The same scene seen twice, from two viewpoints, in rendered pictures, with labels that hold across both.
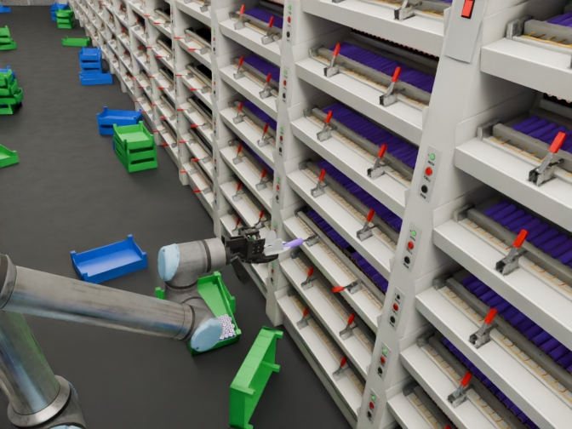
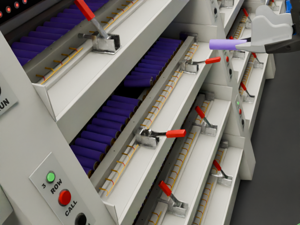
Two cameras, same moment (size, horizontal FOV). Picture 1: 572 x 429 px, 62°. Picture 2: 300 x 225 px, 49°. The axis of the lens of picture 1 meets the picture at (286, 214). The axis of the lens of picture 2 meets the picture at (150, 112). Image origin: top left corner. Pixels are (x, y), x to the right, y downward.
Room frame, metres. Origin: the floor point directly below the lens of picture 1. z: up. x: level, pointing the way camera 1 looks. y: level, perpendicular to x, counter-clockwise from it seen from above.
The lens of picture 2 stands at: (1.57, 0.37, 0.89)
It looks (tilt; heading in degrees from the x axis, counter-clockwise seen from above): 29 degrees down; 244
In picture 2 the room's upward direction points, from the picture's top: 22 degrees counter-clockwise
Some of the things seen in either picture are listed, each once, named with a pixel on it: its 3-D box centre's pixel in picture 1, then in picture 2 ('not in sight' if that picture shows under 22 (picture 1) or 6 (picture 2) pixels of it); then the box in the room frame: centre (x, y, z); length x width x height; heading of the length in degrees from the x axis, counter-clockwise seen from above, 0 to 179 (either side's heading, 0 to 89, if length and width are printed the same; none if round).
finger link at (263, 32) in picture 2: (271, 238); (260, 33); (1.18, 0.04, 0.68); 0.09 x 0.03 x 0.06; 124
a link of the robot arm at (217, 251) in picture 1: (214, 254); not in sight; (1.07, 0.19, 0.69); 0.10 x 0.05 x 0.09; 30
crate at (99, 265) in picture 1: (109, 259); not in sight; (1.84, 0.84, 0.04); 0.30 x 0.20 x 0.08; 129
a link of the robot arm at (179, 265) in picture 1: (183, 260); not in sight; (1.02, 0.26, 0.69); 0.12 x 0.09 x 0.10; 120
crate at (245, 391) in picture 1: (257, 377); not in sight; (1.15, 0.06, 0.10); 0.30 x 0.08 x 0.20; 164
